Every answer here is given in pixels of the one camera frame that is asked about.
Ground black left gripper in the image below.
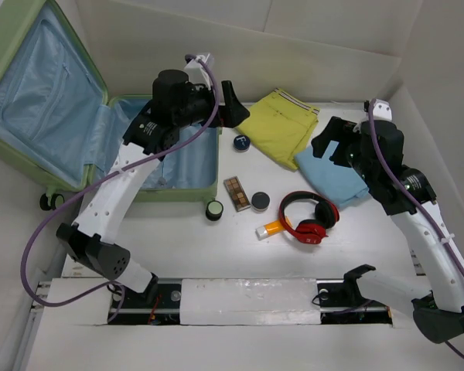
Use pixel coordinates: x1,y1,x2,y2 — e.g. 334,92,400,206
174,80,249,130

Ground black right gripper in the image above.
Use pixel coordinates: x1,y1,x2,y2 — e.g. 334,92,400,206
312,115,378,185

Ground dark blue round tin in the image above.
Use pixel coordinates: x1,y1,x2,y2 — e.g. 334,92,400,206
233,134,251,152

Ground yellow shorts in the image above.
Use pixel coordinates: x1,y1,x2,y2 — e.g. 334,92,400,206
237,88,320,171

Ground light blue cloth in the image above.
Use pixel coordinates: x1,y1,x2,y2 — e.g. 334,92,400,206
295,141,368,209

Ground eyeshadow palette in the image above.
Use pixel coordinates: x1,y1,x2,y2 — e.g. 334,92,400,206
223,176,251,212

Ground black round compact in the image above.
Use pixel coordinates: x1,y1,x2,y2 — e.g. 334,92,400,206
251,192,271,212

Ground red black headphones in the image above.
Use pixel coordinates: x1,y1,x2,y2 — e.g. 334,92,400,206
278,190,340,245

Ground orange tube white cap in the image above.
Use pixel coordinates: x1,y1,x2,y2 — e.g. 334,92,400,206
255,220,285,240

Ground green hard-shell suitcase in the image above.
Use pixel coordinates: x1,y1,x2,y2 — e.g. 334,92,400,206
0,0,225,222

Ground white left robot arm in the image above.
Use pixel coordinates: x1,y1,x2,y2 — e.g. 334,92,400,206
56,70,250,307

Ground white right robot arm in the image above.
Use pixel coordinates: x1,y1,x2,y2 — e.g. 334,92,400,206
312,117,464,344

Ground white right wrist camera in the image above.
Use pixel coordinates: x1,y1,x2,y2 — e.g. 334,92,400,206
368,99,393,122

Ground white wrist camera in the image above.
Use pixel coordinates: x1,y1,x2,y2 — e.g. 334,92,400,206
368,99,393,122
184,53,214,87

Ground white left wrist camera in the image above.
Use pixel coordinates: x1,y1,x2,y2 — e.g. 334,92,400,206
184,53,214,87

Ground black metal base rail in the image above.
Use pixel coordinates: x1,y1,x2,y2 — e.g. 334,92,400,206
108,278,393,326

